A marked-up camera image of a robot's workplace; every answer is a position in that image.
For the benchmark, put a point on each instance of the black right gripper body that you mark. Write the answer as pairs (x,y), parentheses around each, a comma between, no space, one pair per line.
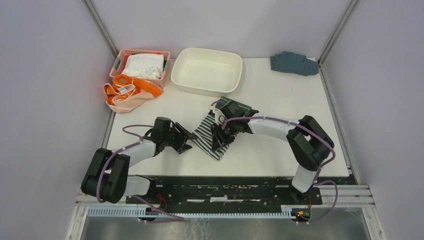
(226,134)

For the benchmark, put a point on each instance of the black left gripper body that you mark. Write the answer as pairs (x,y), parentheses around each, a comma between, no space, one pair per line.
(176,139)

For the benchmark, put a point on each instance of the green white striped towel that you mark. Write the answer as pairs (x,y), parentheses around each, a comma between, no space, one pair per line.
(203,131)

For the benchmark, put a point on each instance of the orange and cream cloth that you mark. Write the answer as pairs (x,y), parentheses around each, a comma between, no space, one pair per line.
(126,93)

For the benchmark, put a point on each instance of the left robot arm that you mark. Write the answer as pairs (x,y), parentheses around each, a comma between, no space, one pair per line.
(107,177)

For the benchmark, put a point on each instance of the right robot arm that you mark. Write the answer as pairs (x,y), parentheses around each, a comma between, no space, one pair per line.
(309,143)

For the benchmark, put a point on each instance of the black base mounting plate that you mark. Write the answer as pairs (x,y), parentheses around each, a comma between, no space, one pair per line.
(228,194)

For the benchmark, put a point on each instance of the white plastic tub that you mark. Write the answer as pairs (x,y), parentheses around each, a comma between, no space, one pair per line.
(207,72)

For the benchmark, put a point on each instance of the white cloth in basket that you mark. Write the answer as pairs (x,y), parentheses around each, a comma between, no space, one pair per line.
(144,66)

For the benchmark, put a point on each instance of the blue-grey folded cloth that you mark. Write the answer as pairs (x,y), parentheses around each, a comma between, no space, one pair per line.
(293,63)

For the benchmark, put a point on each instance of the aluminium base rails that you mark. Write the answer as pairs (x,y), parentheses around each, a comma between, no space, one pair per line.
(347,196)

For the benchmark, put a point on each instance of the white slotted cable duct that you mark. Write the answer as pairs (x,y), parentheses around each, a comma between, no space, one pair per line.
(144,212)

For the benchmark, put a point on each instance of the aluminium frame post left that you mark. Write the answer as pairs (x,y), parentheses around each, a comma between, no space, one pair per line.
(101,26)

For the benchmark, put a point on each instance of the aluminium frame post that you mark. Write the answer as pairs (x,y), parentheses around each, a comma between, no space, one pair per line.
(334,36)
(101,26)

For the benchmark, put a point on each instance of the aluminium frame post right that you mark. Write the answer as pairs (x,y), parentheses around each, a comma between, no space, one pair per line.
(334,36)

